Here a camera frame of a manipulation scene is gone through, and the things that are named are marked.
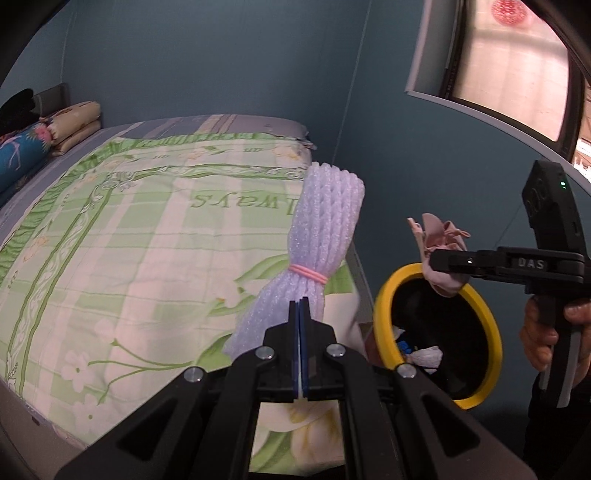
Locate white foam net sleeve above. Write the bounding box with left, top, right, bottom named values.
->
left=222, top=161, right=365, bottom=358

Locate red paper window decoration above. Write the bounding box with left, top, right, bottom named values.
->
left=492, top=0, right=527, bottom=28

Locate window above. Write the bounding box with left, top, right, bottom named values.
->
left=405, top=0, right=591, bottom=160

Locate black bin with yellow rim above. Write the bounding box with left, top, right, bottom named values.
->
left=373, top=263, right=503, bottom=411

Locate black clothing pile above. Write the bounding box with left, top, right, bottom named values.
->
left=0, top=89, right=38, bottom=137

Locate white plastic bag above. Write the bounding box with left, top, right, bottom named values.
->
left=409, top=346, right=444, bottom=370

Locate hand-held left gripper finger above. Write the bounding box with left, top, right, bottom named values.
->
left=53, top=298, right=301, bottom=480
left=299, top=298, right=539, bottom=480

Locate blue floral folded quilt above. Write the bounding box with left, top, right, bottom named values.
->
left=0, top=121, right=51, bottom=197

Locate person's right forearm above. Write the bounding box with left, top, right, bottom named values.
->
left=524, top=369, right=591, bottom=480

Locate beige folded quilt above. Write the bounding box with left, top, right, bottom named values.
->
left=39, top=100, right=102, bottom=157

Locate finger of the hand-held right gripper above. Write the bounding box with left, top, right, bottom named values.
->
left=427, top=249, right=499, bottom=278

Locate pink balloon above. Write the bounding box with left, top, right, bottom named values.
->
left=406, top=212, right=472, bottom=298

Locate green floral blanket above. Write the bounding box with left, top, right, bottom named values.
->
left=0, top=133, right=370, bottom=476

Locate person's right hand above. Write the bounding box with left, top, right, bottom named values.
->
left=519, top=295, right=591, bottom=388

